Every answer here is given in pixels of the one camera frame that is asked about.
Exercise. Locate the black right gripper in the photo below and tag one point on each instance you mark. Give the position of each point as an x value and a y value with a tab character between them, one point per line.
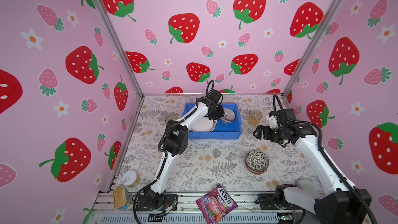
265	134

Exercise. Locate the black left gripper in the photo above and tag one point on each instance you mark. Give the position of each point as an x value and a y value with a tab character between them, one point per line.
221	113

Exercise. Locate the zigzag rim white plate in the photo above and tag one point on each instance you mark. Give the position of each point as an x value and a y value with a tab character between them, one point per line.
204	125

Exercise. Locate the black leaf pattern pink bowl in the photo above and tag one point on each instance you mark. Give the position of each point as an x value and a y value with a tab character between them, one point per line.
256	162

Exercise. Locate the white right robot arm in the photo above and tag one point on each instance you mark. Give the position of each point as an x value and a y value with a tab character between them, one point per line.
328	173

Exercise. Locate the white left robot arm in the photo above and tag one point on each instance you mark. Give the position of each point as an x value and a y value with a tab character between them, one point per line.
174	142

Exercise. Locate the blue plastic bin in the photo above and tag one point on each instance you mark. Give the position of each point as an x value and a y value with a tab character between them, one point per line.
222	131

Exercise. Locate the amber glass cup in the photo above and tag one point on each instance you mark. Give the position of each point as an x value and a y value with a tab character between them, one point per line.
255	117

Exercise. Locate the green glass cup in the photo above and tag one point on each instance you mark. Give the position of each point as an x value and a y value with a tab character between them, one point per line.
171	117

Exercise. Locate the purple Fox's candy bag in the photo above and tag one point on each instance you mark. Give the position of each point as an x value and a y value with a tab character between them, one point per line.
216	204

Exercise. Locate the tin can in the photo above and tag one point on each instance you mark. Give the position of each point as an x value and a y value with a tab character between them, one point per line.
130	179

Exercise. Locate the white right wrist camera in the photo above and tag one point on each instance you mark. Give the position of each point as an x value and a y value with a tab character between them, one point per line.
272	121

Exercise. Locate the aluminium corner post left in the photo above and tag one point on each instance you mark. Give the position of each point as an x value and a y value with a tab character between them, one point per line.
103	14

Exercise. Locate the aluminium corner post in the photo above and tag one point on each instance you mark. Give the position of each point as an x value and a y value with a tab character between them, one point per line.
328	16
103	14

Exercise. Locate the aluminium corner post right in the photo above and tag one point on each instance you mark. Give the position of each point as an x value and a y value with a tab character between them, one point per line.
328	16

